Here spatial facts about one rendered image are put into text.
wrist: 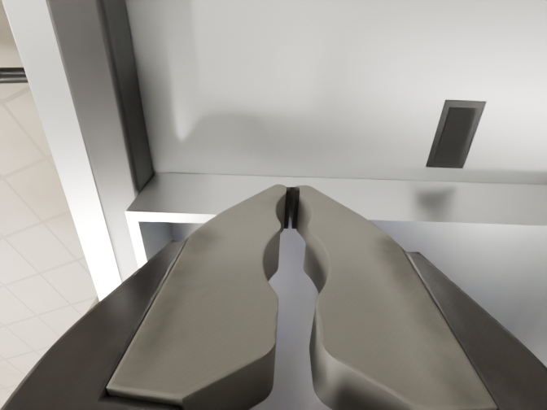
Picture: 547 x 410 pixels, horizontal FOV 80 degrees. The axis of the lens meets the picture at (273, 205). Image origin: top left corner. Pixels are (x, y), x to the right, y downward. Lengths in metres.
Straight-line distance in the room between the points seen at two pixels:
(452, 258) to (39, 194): 1.39
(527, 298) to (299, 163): 0.15
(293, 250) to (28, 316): 1.84
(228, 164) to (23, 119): 1.22
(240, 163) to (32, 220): 1.42
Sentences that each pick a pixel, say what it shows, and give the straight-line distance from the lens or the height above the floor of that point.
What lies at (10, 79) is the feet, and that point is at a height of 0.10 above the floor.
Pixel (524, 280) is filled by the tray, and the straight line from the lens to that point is 0.23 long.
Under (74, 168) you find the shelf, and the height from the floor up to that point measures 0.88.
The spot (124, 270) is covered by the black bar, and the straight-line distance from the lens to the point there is 0.18.
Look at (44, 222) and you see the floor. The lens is 1.53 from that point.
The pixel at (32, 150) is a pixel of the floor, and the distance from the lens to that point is 1.38.
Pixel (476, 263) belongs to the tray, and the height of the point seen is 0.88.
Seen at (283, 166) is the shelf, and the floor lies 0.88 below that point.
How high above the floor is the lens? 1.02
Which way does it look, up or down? 60 degrees down
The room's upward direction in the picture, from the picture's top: 177 degrees counter-clockwise
